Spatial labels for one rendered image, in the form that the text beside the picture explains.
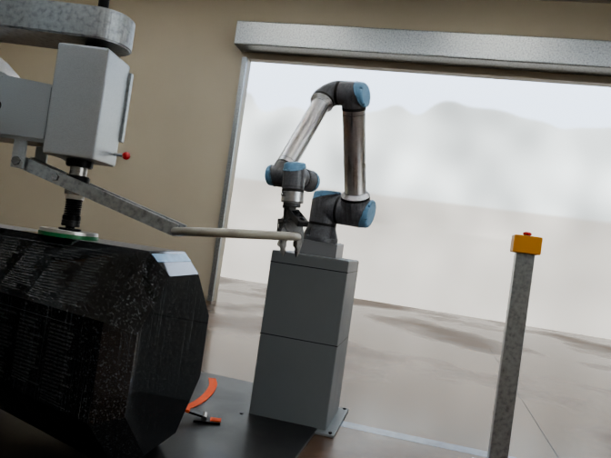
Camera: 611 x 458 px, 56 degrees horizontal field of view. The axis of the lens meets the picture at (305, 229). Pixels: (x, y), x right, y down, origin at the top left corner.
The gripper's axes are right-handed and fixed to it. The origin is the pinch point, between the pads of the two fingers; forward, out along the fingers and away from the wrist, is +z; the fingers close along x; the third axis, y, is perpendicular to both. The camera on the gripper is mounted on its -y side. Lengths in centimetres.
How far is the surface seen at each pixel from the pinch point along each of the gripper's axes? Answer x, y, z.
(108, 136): 69, 26, -40
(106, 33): 74, 17, -77
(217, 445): 15, 26, 83
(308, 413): -38, 46, 78
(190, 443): 26, 29, 82
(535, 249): -109, -25, -10
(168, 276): 47.6, 0.2, 11.6
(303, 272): -32, 50, 9
